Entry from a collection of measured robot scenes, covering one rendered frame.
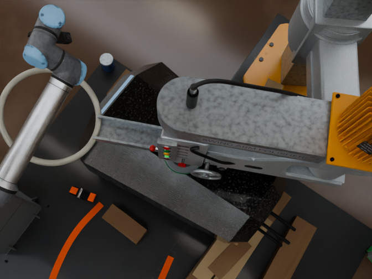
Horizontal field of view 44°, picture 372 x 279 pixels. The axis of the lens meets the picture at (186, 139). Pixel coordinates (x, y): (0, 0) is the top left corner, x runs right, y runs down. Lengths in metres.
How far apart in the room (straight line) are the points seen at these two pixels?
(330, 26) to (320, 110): 0.47
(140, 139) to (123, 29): 1.62
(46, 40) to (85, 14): 2.19
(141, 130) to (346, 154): 1.04
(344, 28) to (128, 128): 1.12
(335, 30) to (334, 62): 0.14
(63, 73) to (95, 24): 2.10
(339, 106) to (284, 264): 1.70
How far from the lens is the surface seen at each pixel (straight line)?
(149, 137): 2.34
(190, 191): 2.59
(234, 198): 2.55
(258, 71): 2.83
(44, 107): 1.76
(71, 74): 1.76
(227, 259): 3.09
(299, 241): 3.33
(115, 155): 2.70
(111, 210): 3.24
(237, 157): 2.02
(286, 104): 1.79
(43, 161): 2.26
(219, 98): 1.75
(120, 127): 2.36
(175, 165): 2.50
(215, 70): 3.65
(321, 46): 2.18
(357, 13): 2.14
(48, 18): 1.74
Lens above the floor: 3.33
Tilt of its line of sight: 75 degrees down
